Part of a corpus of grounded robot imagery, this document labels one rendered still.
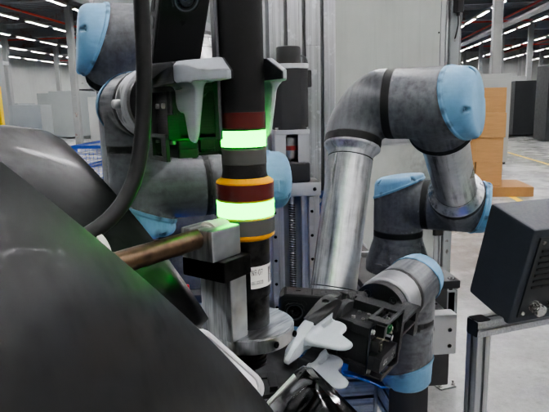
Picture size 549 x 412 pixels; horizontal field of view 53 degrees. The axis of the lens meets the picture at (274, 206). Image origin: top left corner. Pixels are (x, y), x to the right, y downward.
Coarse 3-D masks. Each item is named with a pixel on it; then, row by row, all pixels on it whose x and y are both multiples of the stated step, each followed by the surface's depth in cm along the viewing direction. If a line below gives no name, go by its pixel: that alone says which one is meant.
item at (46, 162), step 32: (0, 128) 42; (32, 128) 45; (0, 160) 39; (32, 160) 41; (64, 160) 44; (64, 192) 40; (96, 192) 42; (128, 224) 41; (160, 288) 38; (192, 320) 38
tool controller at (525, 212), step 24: (504, 216) 95; (528, 216) 94; (504, 240) 96; (528, 240) 91; (480, 264) 102; (504, 264) 96; (528, 264) 92; (480, 288) 103; (504, 288) 97; (528, 288) 94; (504, 312) 97; (528, 312) 97
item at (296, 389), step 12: (300, 372) 36; (312, 372) 36; (300, 384) 35; (312, 384) 34; (324, 384) 34; (288, 396) 35; (300, 396) 34; (312, 396) 34; (324, 396) 33; (336, 396) 33; (276, 408) 35; (288, 408) 34; (300, 408) 34; (312, 408) 33; (324, 408) 33; (336, 408) 32; (348, 408) 41
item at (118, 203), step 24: (144, 0) 31; (144, 24) 32; (144, 48) 32; (144, 72) 32; (144, 96) 32; (144, 120) 32; (144, 144) 32; (144, 168) 32; (120, 192) 32; (120, 216) 31
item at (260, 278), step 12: (264, 240) 41; (252, 252) 40; (264, 252) 41; (252, 264) 41; (264, 264) 41; (252, 276) 41; (264, 276) 41; (252, 288) 41; (264, 288) 41; (252, 300) 41; (264, 300) 42; (252, 312) 41; (264, 312) 42; (252, 324) 42; (264, 324) 42; (252, 360) 43; (264, 360) 43
